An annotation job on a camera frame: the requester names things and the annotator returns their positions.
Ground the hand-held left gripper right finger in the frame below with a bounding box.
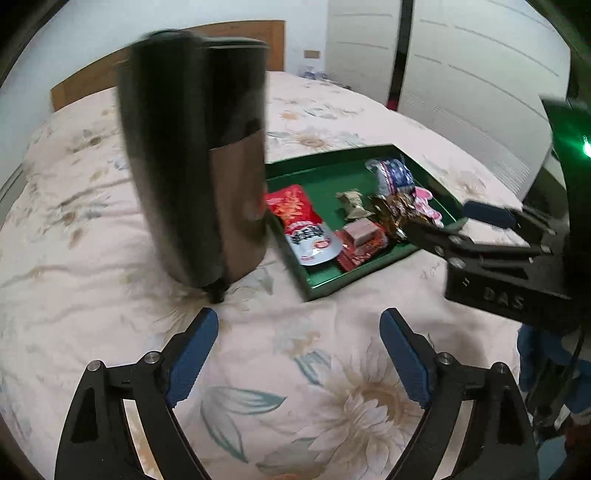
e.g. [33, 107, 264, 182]
[379, 308, 540, 480]

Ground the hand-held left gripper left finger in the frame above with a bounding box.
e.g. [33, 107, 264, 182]
[54, 307, 219, 480]

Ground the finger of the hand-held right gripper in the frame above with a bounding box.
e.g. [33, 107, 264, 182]
[405, 218, 553, 269]
[463, 200, 557, 237]

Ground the pink cartoon shaped packet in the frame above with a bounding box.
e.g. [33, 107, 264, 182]
[413, 187, 445, 227]

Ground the brown and gold snack packet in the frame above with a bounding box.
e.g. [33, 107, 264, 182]
[372, 194, 416, 241]

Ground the blue snack packet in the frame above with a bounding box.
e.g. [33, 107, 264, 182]
[367, 158, 416, 197]

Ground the dark red snack packet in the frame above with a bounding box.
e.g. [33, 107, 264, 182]
[337, 233, 389, 273]

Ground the small beige candy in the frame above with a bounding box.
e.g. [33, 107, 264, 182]
[336, 189, 372, 220]

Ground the red and white snack packet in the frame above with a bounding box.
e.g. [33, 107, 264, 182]
[265, 185, 345, 267]

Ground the green tray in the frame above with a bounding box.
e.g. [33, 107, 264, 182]
[264, 144, 468, 303]

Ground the white wardrobe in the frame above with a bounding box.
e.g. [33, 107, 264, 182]
[327, 0, 573, 199]

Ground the black and brown pedal bin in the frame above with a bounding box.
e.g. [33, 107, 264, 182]
[115, 30, 271, 303]

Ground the wooden bed headboard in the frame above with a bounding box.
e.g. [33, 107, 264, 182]
[50, 19, 287, 112]

